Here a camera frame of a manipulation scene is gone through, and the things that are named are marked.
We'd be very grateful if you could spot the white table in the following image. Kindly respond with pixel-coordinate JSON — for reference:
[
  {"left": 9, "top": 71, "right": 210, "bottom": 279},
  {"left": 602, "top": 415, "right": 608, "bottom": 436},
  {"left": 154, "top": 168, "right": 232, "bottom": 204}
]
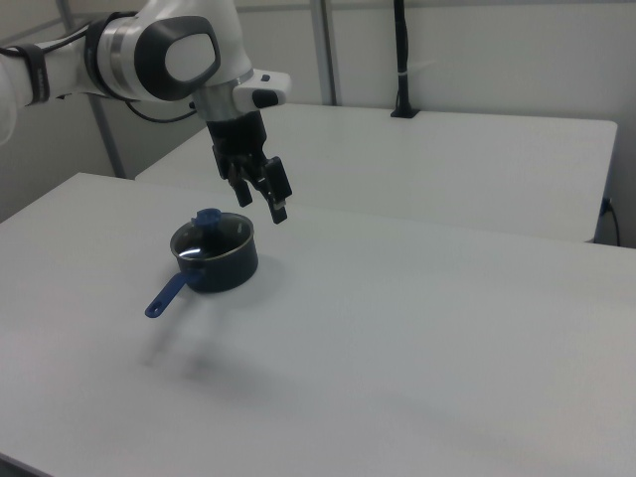
[{"left": 134, "top": 101, "right": 619, "bottom": 244}]

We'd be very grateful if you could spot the dark saucepan with blue handle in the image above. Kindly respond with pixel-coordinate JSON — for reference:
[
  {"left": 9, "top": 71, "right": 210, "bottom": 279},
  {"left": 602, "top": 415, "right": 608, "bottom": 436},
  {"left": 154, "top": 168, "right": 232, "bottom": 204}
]
[{"left": 144, "top": 211, "right": 259, "bottom": 320}]

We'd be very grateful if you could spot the glass lid with blue knob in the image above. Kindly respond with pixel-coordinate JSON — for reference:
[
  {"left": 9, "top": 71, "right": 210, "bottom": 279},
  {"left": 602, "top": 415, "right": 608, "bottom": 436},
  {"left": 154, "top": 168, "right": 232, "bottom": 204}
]
[{"left": 172, "top": 208, "right": 253, "bottom": 260}]

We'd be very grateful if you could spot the black pole with clamp base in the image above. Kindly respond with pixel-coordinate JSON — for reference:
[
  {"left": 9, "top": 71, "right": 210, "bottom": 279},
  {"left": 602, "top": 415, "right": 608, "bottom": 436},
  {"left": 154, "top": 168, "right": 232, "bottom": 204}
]
[{"left": 390, "top": 0, "right": 419, "bottom": 119}]

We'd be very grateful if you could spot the black velcro strap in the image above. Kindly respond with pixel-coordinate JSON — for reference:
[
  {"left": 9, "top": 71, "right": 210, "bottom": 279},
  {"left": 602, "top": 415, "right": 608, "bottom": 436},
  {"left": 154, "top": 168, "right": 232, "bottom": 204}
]
[{"left": 0, "top": 43, "right": 54, "bottom": 106}]

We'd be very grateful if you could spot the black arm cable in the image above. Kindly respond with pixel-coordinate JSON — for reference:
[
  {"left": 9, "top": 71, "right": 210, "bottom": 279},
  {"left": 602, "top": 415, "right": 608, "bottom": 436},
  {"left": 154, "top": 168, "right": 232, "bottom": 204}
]
[{"left": 29, "top": 14, "right": 201, "bottom": 123}]

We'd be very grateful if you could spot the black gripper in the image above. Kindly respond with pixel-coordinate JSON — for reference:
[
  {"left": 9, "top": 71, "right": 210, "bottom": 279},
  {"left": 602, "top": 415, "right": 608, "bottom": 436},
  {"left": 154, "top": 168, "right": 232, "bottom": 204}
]
[{"left": 205, "top": 109, "right": 293, "bottom": 226}]

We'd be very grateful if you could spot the black power cable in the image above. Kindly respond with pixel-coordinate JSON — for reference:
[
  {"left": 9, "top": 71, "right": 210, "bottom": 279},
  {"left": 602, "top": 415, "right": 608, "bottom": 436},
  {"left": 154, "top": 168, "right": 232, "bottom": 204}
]
[{"left": 600, "top": 197, "right": 622, "bottom": 246}]

